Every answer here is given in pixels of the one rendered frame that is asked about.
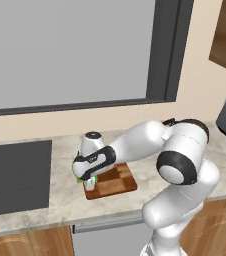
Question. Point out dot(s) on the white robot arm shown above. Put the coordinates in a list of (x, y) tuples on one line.
[(181, 146)]

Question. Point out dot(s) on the brown checkered cutting board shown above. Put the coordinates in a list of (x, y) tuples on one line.
[(115, 182)]

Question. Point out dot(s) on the green sponge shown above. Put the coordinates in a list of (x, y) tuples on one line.
[(80, 180)]

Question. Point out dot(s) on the brown wooden cupboard door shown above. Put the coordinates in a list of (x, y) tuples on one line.
[(28, 242), (218, 226)]

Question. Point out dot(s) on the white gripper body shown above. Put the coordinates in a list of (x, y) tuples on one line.
[(90, 184)]

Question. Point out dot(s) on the dark grey hob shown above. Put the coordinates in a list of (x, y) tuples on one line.
[(16, 178)]

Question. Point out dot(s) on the grey window with dark frame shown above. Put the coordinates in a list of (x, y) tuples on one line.
[(68, 50)]

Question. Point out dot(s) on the grey dishwasher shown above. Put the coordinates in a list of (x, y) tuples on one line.
[(111, 238)]

